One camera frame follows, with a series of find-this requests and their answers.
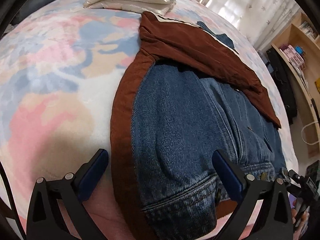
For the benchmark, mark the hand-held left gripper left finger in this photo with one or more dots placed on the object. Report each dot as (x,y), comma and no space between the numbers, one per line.
(91,177)

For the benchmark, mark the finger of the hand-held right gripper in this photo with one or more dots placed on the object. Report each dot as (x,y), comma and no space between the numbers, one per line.
(290,178)

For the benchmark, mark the bed with cat-print sheet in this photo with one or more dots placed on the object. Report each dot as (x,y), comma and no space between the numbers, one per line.
(62,67)

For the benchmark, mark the yellow plush item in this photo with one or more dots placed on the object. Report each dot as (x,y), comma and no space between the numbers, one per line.
(317,85)

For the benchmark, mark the wooden shelf unit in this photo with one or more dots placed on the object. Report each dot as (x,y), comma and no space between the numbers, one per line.
(287,37)

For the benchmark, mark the white leaf-print curtain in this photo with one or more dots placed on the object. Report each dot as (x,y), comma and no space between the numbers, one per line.
(240,2)

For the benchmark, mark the pink drawer boxes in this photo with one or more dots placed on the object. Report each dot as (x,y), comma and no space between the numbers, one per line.
(292,55)

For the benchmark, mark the person's right hand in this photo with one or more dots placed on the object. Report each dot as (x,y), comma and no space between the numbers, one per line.
(297,217)

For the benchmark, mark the small blue toy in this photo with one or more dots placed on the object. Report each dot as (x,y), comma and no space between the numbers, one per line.
(300,50)

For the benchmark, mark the row of small books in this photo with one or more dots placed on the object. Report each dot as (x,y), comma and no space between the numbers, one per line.
(307,30)

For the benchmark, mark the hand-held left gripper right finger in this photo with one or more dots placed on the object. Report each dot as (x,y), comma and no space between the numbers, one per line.
(228,177)

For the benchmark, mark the denim jacket with brown sleeves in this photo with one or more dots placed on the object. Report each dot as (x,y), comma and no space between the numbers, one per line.
(175,120)

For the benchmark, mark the black bag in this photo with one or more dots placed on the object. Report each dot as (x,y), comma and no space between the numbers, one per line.
(280,80)

